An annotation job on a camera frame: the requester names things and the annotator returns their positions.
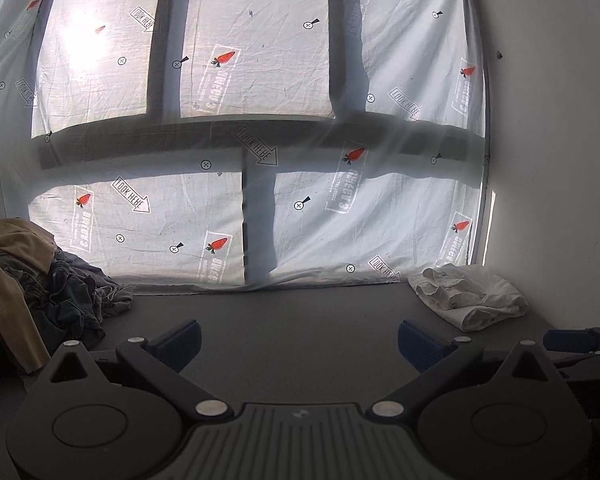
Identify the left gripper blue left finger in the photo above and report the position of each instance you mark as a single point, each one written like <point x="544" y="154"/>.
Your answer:
<point x="158" y="363"/>

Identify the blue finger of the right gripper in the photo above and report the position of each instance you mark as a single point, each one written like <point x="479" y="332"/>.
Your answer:
<point x="584" y="341"/>

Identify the dark denim jeans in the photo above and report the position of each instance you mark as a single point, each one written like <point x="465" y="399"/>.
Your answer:
<point x="62" y="302"/>

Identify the white trousers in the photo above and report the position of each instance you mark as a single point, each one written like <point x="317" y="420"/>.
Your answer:
<point x="471" y="298"/>

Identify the carrot print curtain sheet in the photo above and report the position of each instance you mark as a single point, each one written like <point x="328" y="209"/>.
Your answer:
<point x="239" y="144"/>

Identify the tan garment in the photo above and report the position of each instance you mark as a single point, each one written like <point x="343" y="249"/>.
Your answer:
<point x="28" y="242"/>

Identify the grey shirt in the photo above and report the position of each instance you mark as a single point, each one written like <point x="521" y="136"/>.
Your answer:
<point x="109" y="298"/>

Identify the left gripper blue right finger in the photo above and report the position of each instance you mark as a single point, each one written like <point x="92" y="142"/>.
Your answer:
<point x="439" y="363"/>

